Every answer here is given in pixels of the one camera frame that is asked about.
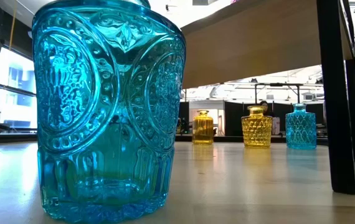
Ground yellow ribbed glass vase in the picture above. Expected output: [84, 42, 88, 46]
[192, 109, 214, 146]

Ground yellow dimpled glass vase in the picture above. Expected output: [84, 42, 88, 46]
[241, 105, 273, 149]

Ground teal diamond-pattern glass vase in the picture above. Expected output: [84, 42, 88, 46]
[285, 103, 318, 151]

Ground wooden shelf with black legs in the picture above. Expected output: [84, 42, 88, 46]
[179, 0, 355, 195]

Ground black partition panels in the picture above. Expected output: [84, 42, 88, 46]
[224, 101, 324, 137]

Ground teal embossed round glass vase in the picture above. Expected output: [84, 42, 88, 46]
[31, 0, 187, 224]

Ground person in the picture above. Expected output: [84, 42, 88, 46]
[259, 100, 273, 118]

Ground white cylindrical container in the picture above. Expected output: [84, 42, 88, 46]
[272, 116, 285, 136]

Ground black aluminium table frame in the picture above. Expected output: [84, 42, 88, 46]
[0, 132, 355, 150]

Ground black background rig frame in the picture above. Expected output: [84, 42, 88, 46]
[253, 82, 305, 105]

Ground yellow hanging strap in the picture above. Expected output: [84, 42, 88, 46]
[8, 0, 18, 50]

